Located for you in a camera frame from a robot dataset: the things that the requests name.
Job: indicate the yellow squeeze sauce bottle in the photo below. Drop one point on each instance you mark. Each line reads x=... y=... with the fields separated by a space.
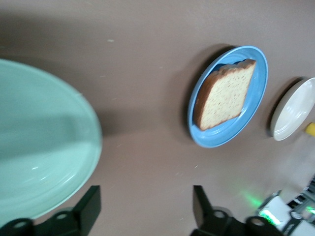
x=311 y=129

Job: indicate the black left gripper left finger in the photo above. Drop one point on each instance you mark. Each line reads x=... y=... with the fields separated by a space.
x=81 y=216

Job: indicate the blue round plate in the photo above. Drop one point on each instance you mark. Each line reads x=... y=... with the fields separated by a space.
x=258 y=73

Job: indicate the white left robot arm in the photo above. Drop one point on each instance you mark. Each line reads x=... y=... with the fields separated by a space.
x=278 y=206

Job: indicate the brown bread slice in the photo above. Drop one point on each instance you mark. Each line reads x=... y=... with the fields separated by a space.
x=226 y=98

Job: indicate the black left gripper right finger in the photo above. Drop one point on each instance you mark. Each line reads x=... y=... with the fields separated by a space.
x=221 y=223

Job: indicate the beige round plate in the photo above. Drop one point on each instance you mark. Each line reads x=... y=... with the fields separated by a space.
x=292 y=113

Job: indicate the green round plate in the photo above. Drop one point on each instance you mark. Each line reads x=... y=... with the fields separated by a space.
x=37 y=135

